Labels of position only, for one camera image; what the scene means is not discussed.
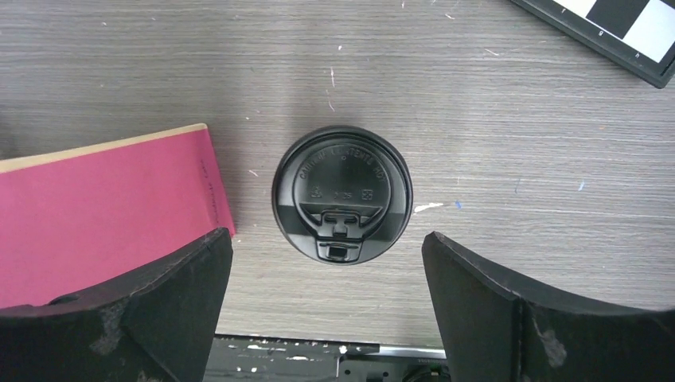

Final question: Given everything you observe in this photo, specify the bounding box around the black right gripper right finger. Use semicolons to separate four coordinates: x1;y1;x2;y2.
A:
421;232;674;381

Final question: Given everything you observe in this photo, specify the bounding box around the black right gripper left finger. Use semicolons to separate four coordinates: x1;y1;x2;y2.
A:
1;228;233;381

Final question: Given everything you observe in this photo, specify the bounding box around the black white checkerboard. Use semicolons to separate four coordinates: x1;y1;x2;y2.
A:
514;0;674;89

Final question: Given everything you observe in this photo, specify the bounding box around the yellow pink paper bag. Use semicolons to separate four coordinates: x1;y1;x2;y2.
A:
1;123;235;308

